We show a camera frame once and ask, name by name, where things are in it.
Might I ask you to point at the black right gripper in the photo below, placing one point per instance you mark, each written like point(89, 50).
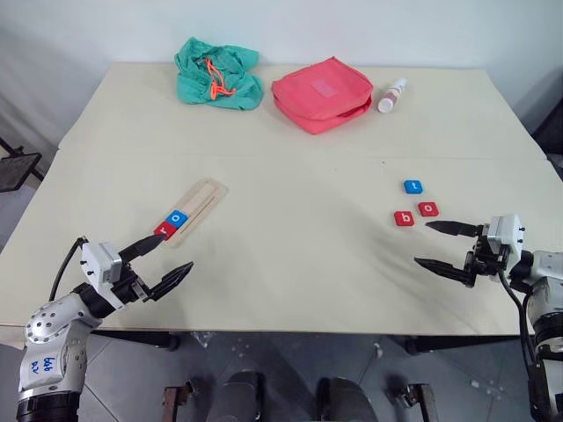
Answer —
point(484, 261)

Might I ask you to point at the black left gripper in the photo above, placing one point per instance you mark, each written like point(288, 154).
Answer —
point(129, 285)

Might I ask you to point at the red letter tile r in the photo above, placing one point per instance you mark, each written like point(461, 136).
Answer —
point(163, 228)

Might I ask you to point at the red letter tile o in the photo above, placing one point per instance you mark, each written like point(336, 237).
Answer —
point(427, 208)

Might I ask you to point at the blue letter tile o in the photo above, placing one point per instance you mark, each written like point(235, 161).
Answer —
point(177, 218)

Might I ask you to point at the red letter tile b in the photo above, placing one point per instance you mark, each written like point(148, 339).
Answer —
point(404, 218)

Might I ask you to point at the blue letter tile t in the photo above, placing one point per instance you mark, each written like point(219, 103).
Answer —
point(413, 186)

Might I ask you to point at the wooden letter tile rack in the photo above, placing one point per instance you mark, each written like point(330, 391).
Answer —
point(206, 193)

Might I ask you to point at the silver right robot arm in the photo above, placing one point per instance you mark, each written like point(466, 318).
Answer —
point(550, 266)

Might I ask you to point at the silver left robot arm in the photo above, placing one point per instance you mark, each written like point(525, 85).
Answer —
point(48, 325)

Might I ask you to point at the clear plastic scrap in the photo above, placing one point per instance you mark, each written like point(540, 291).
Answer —
point(203, 339)

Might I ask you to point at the dark grey rounded shape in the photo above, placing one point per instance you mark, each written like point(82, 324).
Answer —
point(345, 400)
point(242, 395)

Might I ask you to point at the white bottle with pink label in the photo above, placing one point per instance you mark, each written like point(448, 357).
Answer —
point(389, 100)

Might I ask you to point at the black metal stand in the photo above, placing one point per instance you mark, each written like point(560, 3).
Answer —
point(13, 169)

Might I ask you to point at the pink zip pouch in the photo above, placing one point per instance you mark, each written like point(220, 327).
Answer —
point(303, 96)

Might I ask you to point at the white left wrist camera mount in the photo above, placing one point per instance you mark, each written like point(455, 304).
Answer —
point(99, 261)

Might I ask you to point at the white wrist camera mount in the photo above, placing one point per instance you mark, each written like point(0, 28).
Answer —
point(99, 261)
point(506, 228)

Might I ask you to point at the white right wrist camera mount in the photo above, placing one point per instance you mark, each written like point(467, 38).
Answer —
point(506, 228)

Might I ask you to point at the black table frame bar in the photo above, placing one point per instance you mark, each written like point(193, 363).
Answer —
point(136, 339)
point(462, 344)

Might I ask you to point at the rusty metal bracket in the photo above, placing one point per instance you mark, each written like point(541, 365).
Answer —
point(173, 402)
point(418, 400)

